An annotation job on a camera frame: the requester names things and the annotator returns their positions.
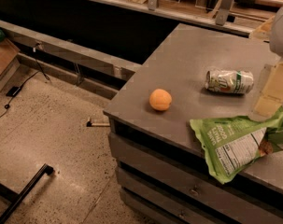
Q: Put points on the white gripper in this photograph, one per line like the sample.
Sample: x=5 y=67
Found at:
x=281 y=32

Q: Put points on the green snack bag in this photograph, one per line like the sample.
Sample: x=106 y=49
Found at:
x=233 y=144

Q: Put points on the orange round fruit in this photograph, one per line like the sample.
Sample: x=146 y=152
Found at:
x=160 y=100

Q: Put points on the small wooden stick on floor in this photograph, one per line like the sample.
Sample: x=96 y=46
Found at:
x=91 y=123

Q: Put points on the black metal floor frame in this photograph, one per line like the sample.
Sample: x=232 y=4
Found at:
x=15 y=198

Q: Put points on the brown cardboard box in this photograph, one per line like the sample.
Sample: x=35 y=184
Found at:
x=8 y=51

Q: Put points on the grey drawer cabinet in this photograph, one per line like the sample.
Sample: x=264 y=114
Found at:
x=161 y=166

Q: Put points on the silver green 7up can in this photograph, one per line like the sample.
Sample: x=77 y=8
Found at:
x=229 y=81

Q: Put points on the grey metal rail beam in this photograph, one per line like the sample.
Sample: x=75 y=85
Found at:
x=85 y=68

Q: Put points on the black power adapter with cable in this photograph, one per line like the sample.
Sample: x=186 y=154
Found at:
x=14 y=91

